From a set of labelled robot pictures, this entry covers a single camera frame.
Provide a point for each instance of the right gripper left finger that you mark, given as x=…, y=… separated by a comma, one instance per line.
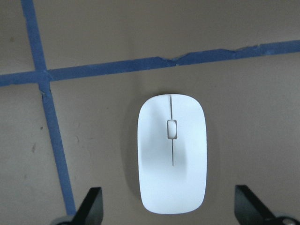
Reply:
x=91, y=210

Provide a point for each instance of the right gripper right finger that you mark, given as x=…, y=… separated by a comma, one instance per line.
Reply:
x=249, y=209

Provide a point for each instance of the white computer mouse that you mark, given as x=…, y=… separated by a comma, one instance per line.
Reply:
x=172, y=154

